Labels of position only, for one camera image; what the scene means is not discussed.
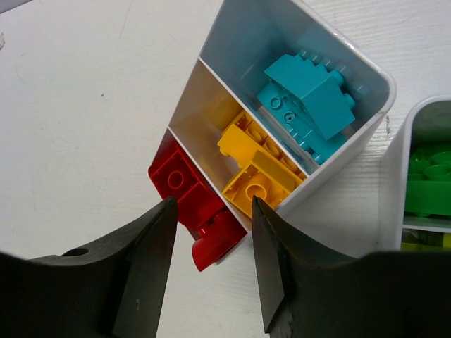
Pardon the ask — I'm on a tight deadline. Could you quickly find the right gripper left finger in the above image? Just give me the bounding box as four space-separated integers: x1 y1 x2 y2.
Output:
1 197 178 337

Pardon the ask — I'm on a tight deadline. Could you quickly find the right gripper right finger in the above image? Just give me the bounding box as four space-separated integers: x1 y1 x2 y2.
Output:
252 198 450 337

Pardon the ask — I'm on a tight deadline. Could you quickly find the lime long lego brick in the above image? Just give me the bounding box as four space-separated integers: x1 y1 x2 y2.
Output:
401 230 450 251

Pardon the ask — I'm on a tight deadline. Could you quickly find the small red lego brick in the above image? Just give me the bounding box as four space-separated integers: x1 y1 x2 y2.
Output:
148 139 223 230

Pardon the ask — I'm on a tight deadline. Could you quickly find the dark green lego brick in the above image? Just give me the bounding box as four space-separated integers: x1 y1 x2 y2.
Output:
404 142 450 217

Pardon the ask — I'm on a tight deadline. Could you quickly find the yellow long lego brick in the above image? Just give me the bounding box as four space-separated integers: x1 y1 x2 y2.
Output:
217 109 307 180

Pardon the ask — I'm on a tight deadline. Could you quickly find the cyan long lego brick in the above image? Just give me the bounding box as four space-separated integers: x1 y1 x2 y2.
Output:
254 49 369 166

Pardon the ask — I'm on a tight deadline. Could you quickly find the cyan small lego brick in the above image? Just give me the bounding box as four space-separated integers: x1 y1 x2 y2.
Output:
264 54 355 139

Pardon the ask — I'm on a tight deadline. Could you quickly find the red rounded lego piece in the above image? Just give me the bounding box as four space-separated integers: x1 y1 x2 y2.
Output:
192 208 247 272

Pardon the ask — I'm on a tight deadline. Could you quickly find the orange small lego brick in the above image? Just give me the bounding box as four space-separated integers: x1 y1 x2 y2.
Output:
222 151 303 217

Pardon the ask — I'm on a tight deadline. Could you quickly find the tilted white divided container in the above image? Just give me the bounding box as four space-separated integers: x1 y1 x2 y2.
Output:
148 1 396 270

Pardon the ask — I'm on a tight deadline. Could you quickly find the upright white divided container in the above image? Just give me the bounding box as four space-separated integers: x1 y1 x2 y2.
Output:
378 94 450 250

